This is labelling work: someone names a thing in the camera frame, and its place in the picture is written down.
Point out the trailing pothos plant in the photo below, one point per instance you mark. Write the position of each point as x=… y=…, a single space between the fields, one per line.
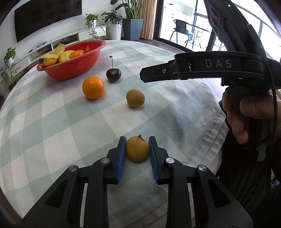
x=91 y=21

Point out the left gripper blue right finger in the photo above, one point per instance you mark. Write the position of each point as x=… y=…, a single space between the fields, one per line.
x=214 y=205

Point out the dark cherry with stem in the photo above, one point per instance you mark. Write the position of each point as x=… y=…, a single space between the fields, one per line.
x=113 y=74

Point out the plant in white pot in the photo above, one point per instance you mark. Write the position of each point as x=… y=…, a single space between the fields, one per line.
x=114 y=24

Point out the green white checkered tablecloth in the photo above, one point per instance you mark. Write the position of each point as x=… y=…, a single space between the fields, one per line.
x=48 y=125

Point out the red plastic colander bowl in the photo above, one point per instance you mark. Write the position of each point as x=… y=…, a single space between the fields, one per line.
x=78 y=65

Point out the black sliding door frame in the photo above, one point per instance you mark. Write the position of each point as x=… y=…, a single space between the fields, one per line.
x=194 y=13

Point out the person's right hand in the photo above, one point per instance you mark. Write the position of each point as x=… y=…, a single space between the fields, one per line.
x=256 y=107

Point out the brown kiwi fruit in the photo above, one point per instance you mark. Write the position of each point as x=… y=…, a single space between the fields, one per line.
x=135 y=98

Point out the black balcony chair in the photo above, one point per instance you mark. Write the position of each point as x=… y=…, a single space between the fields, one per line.
x=182 y=27

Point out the large plant in blue pot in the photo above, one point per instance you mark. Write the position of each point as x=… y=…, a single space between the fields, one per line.
x=132 y=24

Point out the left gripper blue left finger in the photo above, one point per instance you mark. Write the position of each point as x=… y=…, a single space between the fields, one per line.
x=60 y=205

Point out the curved yellow banana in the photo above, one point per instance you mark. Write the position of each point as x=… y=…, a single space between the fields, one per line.
x=66 y=55

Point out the large orange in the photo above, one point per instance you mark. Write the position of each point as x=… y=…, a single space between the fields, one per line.
x=93 y=87

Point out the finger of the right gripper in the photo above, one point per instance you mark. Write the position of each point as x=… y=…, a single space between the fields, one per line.
x=160 y=72

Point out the small yellow-brown loquat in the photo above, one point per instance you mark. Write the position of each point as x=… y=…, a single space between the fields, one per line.
x=137 y=148

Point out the mandarin orange in bowl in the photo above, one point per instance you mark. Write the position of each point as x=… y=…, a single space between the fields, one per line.
x=77 y=53

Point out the beige curtain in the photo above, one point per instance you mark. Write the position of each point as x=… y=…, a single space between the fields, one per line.
x=148 y=11

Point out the wall-mounted black television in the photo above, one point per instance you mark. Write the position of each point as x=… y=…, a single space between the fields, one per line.
x=34 y=15

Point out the long yellow banana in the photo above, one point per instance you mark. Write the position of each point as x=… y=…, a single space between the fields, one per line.
x=53 y=58

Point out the pothos on console left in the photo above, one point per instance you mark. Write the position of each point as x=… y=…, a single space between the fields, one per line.
x=8 y=72

